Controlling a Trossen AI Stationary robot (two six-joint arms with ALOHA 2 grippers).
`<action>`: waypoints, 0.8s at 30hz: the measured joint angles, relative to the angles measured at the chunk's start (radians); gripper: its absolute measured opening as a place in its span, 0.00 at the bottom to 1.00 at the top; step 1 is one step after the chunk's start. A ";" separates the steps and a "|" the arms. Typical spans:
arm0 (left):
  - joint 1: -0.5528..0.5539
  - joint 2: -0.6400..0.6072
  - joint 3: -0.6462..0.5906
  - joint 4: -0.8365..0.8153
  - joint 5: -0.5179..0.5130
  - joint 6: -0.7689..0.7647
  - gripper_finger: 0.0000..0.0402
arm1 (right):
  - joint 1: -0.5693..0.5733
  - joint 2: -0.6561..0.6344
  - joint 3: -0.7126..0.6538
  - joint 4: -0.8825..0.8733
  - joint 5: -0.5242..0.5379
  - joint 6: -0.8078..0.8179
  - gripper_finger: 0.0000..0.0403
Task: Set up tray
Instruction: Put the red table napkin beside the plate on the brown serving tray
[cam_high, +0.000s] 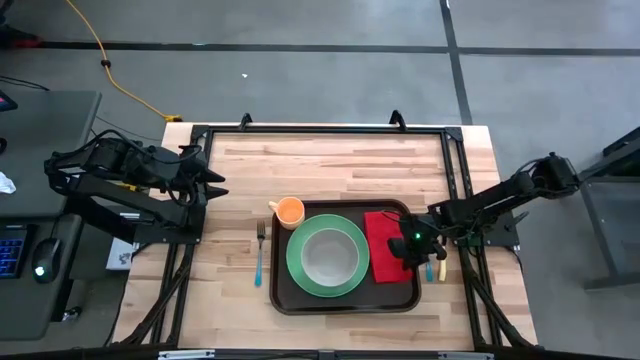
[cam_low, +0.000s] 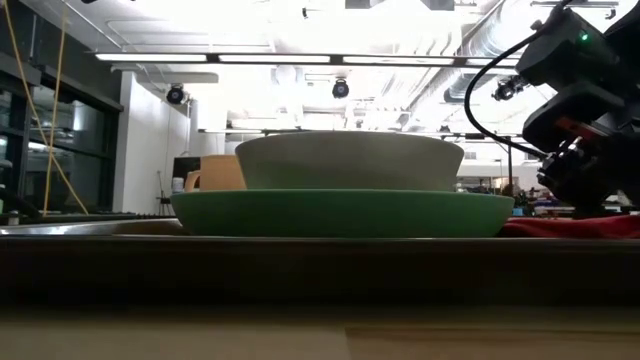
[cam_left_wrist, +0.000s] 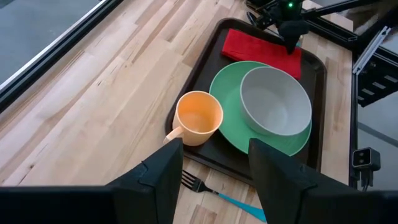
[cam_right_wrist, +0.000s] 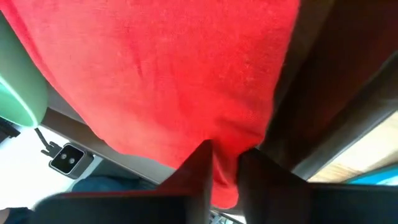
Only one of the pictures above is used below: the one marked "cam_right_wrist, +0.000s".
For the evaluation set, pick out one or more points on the person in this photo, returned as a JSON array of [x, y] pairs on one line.
[[105, 183]]

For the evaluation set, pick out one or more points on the green plate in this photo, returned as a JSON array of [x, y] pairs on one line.
[[18, 87]]

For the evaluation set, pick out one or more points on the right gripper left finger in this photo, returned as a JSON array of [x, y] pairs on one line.
[[174, 202]]

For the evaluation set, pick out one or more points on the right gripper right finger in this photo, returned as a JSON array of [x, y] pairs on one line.
[[280, 202]]

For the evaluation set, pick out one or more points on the red cloth napkin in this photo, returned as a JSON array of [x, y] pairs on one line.
[[155, 77]]

